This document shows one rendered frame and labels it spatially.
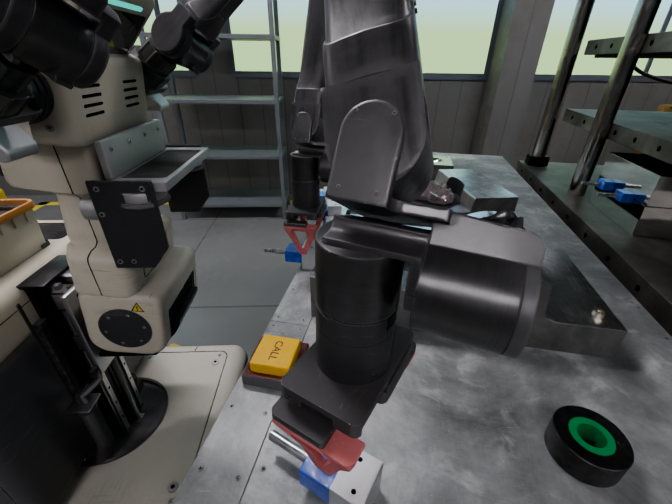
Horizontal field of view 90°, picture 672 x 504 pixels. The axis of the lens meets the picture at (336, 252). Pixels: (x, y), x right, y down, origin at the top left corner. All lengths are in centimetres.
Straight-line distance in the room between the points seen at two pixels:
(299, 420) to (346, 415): 4
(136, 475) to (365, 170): 106
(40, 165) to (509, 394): 82
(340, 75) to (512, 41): 327
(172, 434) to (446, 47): 328
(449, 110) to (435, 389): 319
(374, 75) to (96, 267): 65
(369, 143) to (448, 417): 41
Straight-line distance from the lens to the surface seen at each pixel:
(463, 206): 98
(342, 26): 24
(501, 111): 351
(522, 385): 60
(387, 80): 21
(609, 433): 55
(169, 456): 115
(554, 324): 64
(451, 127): 361
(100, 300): 81
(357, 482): 40
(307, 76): 71
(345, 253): 19
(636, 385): 70
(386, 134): 19
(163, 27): 88
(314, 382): 25
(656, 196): 125
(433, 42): 345
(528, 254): 20
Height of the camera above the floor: 121
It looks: 30 degrees down
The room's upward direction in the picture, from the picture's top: 1 degrees clockwise
